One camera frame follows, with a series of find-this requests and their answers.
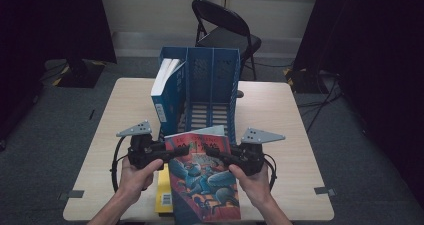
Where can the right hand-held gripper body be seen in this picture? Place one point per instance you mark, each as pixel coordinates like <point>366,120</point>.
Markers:
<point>248,156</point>

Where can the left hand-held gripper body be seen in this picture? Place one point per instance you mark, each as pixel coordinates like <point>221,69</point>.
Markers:
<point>141,151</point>

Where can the red illustrated book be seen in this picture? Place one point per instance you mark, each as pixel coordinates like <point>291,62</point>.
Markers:
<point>203,185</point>

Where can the yellow book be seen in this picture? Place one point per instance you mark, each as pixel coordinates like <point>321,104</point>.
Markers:
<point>164,191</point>

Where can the blue book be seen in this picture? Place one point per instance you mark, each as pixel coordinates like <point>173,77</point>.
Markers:
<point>168,95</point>

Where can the blue plastic file rack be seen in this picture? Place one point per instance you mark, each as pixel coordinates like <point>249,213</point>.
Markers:
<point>220,81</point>

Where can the person's left hand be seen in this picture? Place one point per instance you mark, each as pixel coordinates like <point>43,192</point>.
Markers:
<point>136,181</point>

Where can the person's right hand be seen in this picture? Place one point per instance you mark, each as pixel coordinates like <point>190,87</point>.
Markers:
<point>253,186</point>

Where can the grey tape strip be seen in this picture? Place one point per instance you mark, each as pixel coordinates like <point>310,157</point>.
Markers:
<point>325,191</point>
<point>71,195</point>

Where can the black stand base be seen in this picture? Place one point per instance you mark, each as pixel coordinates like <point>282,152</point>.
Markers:
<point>303,81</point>
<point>80,75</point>

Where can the black folding chair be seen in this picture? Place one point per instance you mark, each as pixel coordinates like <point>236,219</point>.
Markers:
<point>230,35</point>

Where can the black curtain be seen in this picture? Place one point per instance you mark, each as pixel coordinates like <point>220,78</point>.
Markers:
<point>376,68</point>
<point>50,25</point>

